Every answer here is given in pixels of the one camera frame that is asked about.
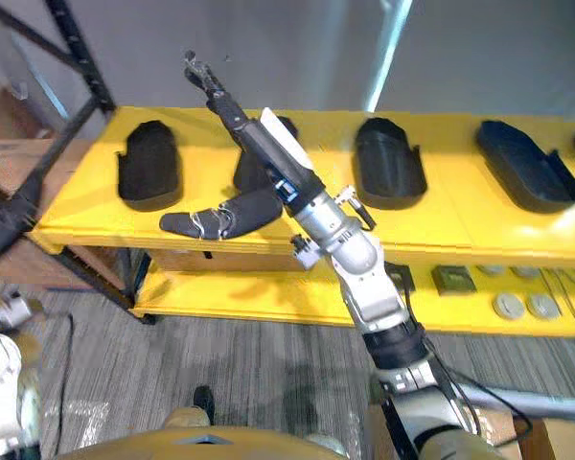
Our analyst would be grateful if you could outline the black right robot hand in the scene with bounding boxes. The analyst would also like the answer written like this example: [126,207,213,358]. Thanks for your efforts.
[159,49,326,240]

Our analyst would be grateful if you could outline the black plastic housing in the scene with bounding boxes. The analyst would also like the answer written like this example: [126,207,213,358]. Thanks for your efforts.
[353,117,428,211]
[116,120,184,214]
[232,115,299,194]
[474,119,575,215]

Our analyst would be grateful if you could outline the yellow shelf board with parts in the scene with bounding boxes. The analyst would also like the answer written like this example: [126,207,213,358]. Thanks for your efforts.
[129,258,575,339]

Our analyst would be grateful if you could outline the yellow shelf board with housings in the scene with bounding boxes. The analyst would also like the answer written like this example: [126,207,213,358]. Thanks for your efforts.
[31,105,575,263]

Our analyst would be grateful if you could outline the square dark green part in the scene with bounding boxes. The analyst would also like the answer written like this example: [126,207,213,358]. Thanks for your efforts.
[385,262,417,293]
[431,264,477,296]

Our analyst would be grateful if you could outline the stacked brown cardboard boxes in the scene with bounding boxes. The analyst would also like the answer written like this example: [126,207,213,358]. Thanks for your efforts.
[0,83,95,291]

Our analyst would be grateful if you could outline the dark robot foot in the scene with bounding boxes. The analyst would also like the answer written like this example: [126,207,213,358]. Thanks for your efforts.
[192,384,217,426]

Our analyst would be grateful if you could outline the robot leg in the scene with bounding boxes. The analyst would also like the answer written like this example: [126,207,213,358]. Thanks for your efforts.
[164,405,212,430]

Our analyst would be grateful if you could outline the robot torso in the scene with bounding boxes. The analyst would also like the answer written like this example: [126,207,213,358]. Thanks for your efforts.
[57,425,349,460]

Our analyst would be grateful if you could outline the thin dark rods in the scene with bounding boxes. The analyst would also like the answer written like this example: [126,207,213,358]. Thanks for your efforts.
[539,267,575,328]

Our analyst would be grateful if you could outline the grey pipe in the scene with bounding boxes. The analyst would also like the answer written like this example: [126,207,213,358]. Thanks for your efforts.
[452,382,575,423]

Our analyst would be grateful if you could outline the brown cardboard box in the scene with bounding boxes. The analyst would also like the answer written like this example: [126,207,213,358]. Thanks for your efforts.
[473,406,575,460]

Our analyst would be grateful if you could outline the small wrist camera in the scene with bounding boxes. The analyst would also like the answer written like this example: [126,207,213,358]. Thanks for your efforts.
[289,233,323,272]

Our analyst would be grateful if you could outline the black metal shelf frame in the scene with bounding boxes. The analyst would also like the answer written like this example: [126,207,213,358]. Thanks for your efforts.
[0,0,157,326]

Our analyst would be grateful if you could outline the black floor cable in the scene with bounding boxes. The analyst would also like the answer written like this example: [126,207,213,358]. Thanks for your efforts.
[40,310,76,460]

